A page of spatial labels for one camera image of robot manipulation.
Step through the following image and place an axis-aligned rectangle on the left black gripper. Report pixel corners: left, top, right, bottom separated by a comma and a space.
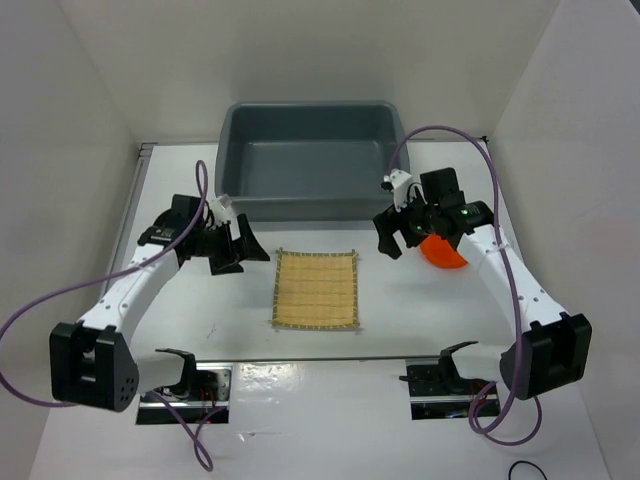
191, 214, 269, 275

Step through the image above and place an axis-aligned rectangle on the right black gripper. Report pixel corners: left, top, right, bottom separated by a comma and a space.
373, 186, 439, 259

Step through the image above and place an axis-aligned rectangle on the orange plastic plate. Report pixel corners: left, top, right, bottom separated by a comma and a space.
419, 234, 468, 270

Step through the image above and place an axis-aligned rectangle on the woven bamboo mat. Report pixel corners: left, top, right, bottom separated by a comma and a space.
271, 249, 360, 331

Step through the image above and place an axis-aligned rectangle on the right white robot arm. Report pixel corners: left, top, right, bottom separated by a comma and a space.
373, 167, 592, 400

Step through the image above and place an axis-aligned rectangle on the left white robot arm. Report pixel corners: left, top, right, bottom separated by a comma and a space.
49, 194, 269, 412

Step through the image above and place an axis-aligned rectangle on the grey plastic bin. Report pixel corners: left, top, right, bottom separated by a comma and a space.
214, 101, 410, 222

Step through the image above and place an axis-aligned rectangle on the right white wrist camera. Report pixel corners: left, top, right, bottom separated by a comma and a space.
381, 169, 413, 212

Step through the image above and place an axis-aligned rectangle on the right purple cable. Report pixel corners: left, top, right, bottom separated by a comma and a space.
387, 124, 543, 446

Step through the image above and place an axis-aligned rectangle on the purple cable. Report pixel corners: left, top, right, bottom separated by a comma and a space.
387, 124, 543, 446
0, 159, 215, 473

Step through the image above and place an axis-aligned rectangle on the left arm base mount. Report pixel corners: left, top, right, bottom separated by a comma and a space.
136, 362, 233, 425

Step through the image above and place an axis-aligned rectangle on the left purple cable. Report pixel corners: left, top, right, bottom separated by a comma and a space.
0, 159, 215, 473

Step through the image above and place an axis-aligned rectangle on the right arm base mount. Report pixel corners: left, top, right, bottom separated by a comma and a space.
399, 356, 488, 421

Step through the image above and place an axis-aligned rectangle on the black cable loop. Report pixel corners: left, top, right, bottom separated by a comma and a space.
509, 460, 547, 480

